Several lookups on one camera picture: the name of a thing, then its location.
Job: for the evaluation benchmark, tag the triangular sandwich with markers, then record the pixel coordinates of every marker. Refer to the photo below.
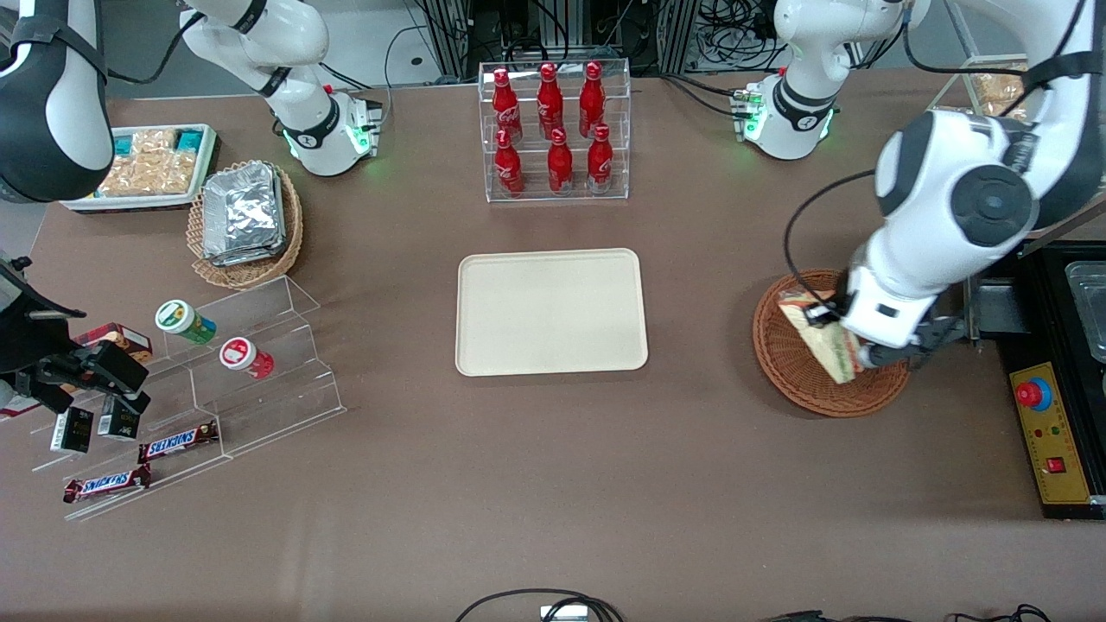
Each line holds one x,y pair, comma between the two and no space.
831,356

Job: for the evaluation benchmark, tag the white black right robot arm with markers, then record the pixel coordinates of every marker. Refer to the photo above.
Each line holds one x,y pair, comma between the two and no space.
259,43

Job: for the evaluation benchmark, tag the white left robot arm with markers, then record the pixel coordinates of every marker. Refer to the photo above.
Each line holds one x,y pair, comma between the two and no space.
942,190

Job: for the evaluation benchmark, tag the round brown wicker basket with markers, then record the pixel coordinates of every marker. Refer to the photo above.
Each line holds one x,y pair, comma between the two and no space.
782,363

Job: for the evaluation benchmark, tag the white rectangular snack tray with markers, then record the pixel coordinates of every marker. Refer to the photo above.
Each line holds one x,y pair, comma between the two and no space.
130,203

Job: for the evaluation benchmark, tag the oval tan wicker basket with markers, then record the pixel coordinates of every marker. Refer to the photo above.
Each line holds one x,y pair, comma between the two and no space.
251,275

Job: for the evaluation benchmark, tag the cream plastic serving tray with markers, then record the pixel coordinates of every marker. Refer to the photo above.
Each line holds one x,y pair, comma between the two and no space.
544,315

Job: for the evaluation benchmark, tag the small black box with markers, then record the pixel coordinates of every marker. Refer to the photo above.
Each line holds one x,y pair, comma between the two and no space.
117,422
72,429

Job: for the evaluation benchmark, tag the brown red chocolate box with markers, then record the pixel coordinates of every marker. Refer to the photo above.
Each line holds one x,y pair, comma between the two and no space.
121,335

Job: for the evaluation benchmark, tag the brown Snickers bar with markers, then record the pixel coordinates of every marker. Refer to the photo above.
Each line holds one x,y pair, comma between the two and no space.
177,442
105,485

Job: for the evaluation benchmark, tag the green snack cup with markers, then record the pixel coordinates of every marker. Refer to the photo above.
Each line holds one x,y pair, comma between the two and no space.
183,320

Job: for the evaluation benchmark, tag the red snack cup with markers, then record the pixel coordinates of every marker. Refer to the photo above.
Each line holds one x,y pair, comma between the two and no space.
244,357

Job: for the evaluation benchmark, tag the grey metal box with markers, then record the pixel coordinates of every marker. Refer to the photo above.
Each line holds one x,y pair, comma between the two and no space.
994,311

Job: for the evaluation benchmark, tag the clear acrylic stepped stand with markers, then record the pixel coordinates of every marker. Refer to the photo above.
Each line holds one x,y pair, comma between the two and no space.
276,406

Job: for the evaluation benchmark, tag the silver foil pack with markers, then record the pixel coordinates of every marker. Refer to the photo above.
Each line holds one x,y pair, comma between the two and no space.
259,257
242,207

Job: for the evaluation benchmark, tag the clear bag of crackers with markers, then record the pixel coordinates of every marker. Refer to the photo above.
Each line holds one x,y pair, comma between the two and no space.
130,177
179,168
155,142

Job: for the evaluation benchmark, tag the black yellow control box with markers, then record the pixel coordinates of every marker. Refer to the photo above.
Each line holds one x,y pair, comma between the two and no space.
1058,441

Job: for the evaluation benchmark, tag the clear plastic container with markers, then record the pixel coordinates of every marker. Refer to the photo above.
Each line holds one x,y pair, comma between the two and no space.
1089,311

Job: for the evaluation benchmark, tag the small teal snack pack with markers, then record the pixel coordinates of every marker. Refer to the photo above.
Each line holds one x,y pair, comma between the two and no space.
125,145
190,138

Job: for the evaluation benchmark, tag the red cola bottle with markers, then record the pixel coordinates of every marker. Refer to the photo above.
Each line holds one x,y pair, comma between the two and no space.
549,104
560,166
505,108
600,162
592,102
508,168

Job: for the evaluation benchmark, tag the clear bag of biscuits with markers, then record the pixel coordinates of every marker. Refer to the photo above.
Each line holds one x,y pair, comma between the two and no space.
994,93

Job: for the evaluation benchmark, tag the clear acrylic bottle rack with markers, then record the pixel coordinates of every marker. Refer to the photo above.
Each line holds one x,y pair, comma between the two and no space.
529,192

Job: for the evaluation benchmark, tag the small silver box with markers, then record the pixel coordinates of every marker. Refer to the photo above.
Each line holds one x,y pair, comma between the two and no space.
564,614

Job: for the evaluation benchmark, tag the aluminium frame with equipment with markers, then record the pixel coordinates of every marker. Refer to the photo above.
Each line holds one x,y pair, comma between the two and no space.
562,30

